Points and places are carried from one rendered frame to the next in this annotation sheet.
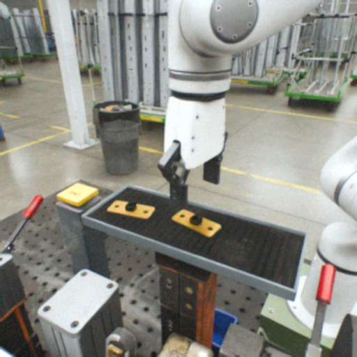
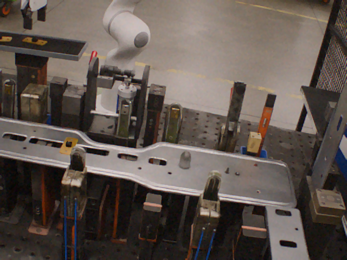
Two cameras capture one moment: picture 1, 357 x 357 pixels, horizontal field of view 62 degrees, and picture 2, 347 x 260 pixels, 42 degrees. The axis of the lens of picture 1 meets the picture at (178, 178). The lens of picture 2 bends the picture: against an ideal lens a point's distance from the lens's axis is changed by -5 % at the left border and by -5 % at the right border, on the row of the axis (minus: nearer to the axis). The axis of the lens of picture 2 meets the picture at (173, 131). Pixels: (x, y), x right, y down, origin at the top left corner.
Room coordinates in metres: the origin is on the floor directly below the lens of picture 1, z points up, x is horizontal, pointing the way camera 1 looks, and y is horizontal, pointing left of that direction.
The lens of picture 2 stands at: (-1.10, 0.20, 1.80)
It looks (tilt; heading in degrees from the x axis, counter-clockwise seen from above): 32 degrees down; 332
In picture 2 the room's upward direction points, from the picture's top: 10 degrees clockwise
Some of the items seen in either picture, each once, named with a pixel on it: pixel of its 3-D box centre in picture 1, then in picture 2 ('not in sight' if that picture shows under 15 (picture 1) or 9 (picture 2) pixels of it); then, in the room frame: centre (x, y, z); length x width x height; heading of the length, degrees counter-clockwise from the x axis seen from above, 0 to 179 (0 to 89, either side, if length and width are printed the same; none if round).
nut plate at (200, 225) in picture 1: (195, 220); (34, 40); (0.42, -0.03, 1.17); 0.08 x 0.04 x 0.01; 52
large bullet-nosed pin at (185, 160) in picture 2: not in sight; (185, 160); (-0.15, -0.37, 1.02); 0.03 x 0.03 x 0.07
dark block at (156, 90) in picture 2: not in sight; (149, 144); (0.09, -0.37, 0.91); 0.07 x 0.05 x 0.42; 153
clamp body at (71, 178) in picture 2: not in sight; (73, 221); (-0.17, -0.04, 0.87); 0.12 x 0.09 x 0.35; 153
